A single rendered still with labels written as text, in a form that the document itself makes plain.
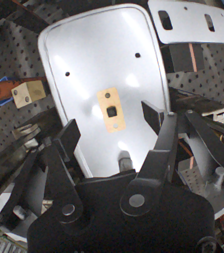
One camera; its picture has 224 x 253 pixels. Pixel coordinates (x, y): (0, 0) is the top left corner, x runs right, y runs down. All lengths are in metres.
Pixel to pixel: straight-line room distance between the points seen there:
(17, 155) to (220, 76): 0.83
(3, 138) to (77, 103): 0.69
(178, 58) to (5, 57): 0.72
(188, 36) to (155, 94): 0.14
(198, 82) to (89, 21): 0.55
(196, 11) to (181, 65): 0.14
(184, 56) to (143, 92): 0.13
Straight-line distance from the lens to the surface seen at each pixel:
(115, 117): 0.25
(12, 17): 0.38
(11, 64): 0.72
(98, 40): 0.25
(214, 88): 0.76
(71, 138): 0.17
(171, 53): 0.29
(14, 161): 0.21
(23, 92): 0.22
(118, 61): 0.24
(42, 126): 0.26
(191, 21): 0.32
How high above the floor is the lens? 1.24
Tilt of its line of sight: 68 degrees down
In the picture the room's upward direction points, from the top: 179 degrees clockwise
